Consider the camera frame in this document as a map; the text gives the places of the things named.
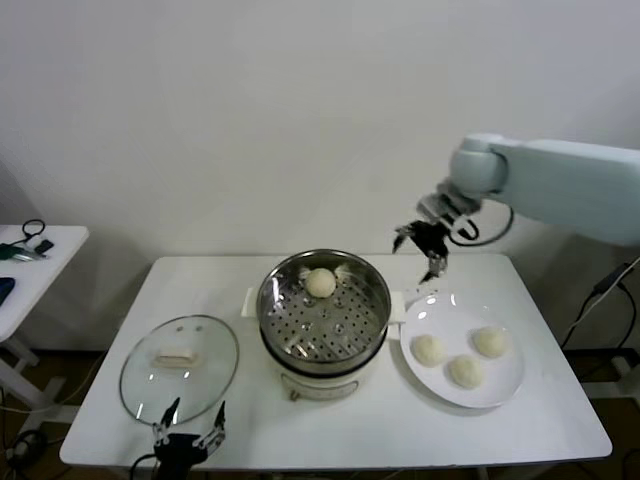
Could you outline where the black floor cable bundle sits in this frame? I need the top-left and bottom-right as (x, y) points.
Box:
(0, 427), (51, 474)

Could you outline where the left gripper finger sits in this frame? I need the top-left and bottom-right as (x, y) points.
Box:
(197, 401), (227, 452)
(151, 397), (181, 448)

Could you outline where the yellow floor cable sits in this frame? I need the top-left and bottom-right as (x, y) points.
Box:
(0, 349), (109, 414)

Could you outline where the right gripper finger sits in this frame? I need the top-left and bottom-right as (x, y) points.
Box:
(418, 251), (450, 286)
(392, 224), (421, 252)

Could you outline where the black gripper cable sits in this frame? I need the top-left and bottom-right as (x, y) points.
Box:
(129, 452), (162, 480)
(449, 202), (516, 247)

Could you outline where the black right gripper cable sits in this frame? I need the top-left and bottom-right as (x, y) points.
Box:
(449, 202), (516, 247)

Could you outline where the white power cable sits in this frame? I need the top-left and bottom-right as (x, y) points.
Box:
(560, 259), (635, 349)

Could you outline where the black power cable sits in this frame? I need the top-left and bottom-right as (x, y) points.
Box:
(617, 282), (639, 349)

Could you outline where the glass lid with cream handle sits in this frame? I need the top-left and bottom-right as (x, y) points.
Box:
(118, 313), (241, 427)

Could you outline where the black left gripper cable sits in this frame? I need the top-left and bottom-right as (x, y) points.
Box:
(129, 452), (162, 480)

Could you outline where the green handled tool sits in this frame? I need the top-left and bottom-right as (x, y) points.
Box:
(0, 242), (50, 264)

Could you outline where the white side table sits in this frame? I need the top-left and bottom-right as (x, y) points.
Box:
(0, 224), (90, 416)

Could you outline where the white steamed baozi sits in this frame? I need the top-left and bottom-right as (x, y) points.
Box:
(410, 333), (448, 368)
(446, 354), (485, 389)
(472, 326), (510, 359)
(304, 267), (337, 299)

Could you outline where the steel steamer basket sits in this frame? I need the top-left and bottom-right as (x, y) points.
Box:
(242, 249), (407, 362)

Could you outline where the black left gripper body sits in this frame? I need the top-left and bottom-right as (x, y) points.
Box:
(153, 433), (210, 480)

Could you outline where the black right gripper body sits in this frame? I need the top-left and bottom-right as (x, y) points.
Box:
(412, 220), (451, 258)

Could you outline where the white round plate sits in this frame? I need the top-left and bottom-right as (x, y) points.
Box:
(399, 293), (527, 409)

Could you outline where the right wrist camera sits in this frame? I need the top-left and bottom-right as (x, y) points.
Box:
(417, 189), (454, 222)

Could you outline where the black power adapter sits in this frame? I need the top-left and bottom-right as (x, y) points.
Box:
(593, 262), (629, 296)

